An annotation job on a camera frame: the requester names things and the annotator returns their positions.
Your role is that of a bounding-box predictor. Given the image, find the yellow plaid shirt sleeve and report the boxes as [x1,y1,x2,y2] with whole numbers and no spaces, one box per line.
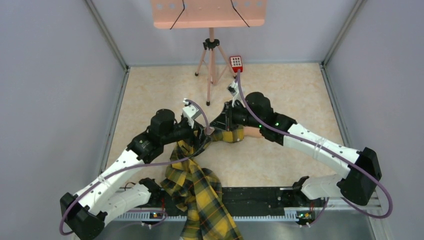
[160,126,245,240]

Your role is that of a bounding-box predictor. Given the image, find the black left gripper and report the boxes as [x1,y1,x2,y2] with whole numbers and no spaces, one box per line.
[162,115,213,150]

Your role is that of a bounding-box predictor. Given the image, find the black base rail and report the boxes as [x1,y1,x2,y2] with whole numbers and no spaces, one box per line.
[116,187,359,226]

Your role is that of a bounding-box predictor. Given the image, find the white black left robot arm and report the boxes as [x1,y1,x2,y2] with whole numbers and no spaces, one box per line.
[59,105,205,240]

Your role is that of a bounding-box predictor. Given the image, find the red keypad box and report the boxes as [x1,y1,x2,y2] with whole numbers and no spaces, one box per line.
[229,55,244,74]

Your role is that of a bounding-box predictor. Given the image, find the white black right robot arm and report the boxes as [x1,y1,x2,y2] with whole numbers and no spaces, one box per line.
[211,92,382,206]

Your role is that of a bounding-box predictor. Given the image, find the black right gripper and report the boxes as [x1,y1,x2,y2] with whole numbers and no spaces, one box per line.
[211,100,263,132]

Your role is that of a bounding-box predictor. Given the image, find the mannequin hand painted nails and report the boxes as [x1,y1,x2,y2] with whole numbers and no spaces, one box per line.
[243,127,263,139]

